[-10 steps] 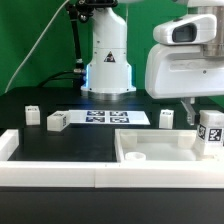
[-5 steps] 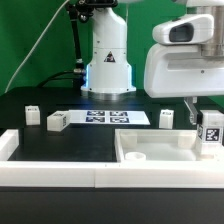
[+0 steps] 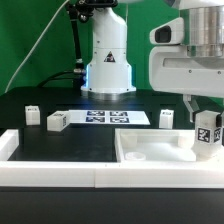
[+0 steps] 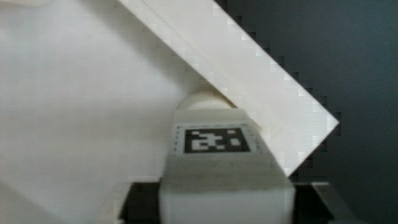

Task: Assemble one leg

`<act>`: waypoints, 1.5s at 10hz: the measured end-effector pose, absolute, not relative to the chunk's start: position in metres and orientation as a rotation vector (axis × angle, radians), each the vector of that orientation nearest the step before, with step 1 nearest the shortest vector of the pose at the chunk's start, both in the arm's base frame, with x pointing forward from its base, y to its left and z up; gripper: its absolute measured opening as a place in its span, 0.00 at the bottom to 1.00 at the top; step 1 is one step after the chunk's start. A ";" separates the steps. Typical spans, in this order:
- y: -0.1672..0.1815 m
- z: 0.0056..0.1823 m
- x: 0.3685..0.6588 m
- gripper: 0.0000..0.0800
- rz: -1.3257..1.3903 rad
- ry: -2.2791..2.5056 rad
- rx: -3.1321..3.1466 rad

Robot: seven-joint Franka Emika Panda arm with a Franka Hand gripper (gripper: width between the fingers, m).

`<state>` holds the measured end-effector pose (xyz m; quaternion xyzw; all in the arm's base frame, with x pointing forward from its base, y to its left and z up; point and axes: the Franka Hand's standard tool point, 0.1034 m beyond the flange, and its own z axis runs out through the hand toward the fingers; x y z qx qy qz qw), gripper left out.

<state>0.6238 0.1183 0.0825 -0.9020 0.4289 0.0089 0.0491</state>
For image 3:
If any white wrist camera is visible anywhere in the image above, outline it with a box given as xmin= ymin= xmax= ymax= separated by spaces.
xmin=149 ymin=17 xmax=184 ymax=45

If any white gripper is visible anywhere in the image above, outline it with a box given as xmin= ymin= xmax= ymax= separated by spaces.
xmin=149 ymin=46 xmax=224 ymax=127

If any black cable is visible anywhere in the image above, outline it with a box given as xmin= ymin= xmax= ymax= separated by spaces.
xmin=37 ymin=69 xmax=84 ymax=88

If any black camera stand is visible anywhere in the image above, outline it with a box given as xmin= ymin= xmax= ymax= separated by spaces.
xmin=66 ymin=0 xmax=118 ymax=88

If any white square table top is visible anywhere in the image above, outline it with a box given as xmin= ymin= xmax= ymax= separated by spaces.
xmin=115 ymin=129 xmax=224 ymax=162

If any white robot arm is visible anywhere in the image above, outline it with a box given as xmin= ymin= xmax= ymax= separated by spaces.
xmin=80 ymin=0 xmax=224 ymax=125

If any white tag sheet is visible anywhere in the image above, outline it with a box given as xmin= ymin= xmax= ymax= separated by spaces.
xmin=70 ymin=110 xmax=150 ymax=125

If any grey cable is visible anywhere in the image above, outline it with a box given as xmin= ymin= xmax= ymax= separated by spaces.
xmin=3 ymin=0 xmax=72 ymax=95

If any white U-shaped obstacle fence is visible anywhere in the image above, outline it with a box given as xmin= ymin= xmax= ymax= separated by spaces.
xmin=0 ymin=130 xmax=224 ymax=189

